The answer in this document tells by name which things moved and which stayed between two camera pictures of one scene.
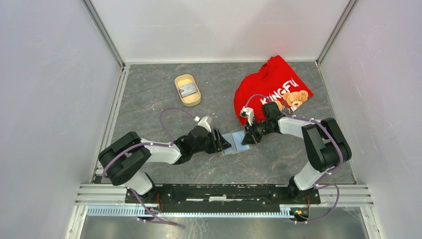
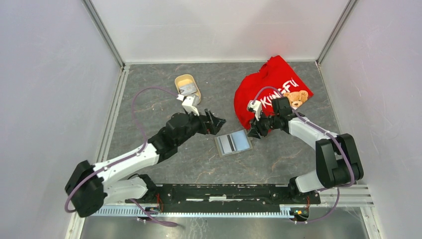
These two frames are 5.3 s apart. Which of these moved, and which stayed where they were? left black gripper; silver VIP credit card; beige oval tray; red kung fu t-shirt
Moved: left black gripper
Stayed: beige oval tray; silver VIP credit card; red kung fu t-shirt
